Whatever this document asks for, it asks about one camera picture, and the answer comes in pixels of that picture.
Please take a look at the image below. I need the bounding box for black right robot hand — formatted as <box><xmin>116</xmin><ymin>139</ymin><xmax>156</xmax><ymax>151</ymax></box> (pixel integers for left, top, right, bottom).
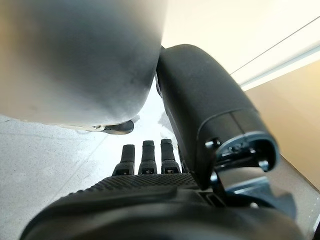
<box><xmin>18</xmin><ymin>43</ymin><xmax>320</xmax><ymax>240</ymax></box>

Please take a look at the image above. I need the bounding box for silver robot right leg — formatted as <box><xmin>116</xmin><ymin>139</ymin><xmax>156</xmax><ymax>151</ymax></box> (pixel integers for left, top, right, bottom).
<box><xmin>0</xmin><ymin>0</ymin><xmax>168</xmax><ymax>136</ymax></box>

